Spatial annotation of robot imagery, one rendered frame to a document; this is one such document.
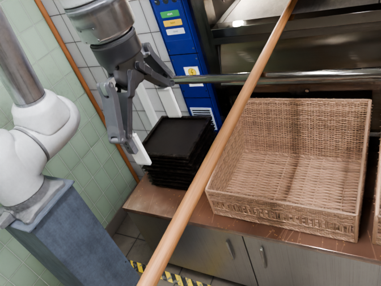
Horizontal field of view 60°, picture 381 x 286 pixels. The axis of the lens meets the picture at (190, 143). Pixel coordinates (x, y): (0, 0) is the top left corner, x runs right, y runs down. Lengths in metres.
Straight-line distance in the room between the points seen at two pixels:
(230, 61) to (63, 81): 0.96
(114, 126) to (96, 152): 1.64
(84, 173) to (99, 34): 1.66
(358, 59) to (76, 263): 1.27
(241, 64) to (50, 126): 0.81
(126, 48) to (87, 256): 0.99
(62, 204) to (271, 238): 0.76
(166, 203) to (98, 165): 0.76
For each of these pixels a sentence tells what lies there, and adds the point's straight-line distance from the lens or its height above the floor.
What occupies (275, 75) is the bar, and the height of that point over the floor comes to 1.17.
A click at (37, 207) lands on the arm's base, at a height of 1.02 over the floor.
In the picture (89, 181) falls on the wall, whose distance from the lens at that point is 2.14.
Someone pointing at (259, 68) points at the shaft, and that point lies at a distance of 1.00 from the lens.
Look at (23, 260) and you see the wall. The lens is 1.98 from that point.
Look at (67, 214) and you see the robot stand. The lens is 1.25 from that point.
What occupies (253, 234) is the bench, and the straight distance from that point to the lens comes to 1.34.
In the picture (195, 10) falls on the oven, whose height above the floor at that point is 1.27.
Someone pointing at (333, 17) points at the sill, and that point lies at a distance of 1.32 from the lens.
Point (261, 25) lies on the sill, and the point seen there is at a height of 1.17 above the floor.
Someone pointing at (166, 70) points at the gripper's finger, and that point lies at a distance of 0.64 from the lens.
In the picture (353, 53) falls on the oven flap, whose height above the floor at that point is 1.03.
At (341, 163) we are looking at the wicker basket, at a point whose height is 0.59.
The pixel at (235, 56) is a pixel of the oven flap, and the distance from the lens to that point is 1.49.
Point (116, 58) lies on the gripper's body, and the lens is 0.52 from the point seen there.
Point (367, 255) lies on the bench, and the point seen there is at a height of 0.58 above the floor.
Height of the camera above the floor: 1.67
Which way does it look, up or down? 37 degrees down
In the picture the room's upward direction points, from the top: 21 degrees counter-clockwise
